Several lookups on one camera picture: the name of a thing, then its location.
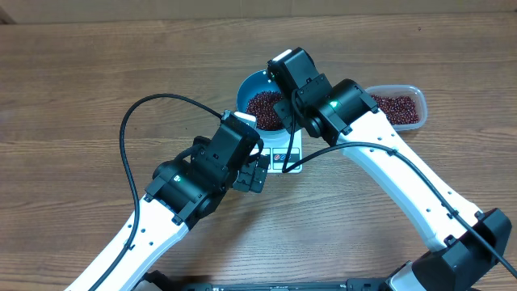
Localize clear plastic bean container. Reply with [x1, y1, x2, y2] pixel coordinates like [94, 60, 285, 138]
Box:
[366, 85, 428, 132]

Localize white digital kitchen scale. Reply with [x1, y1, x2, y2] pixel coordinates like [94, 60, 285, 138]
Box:
[241, 129, 304, 175]

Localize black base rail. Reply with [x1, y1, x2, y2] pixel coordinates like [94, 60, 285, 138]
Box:
[133, 268, 400, 291]

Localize red beans in container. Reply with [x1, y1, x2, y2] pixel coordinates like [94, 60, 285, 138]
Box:
[372, 95, 420, 125]

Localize red beans in bowl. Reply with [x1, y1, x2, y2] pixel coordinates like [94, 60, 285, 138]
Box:
[246, 91, 284, 131]

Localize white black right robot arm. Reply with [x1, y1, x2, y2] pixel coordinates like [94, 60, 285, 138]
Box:
[267, 71, 516, 290]

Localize teal bowl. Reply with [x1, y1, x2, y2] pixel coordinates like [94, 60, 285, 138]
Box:
[236, 70, 292, 137]

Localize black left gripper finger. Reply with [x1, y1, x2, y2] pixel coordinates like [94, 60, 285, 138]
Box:
[250, 155, 270, 193]
[233, 162, 259, 192]

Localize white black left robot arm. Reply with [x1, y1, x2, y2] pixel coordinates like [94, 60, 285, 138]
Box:
[69, 129, 269, 290]

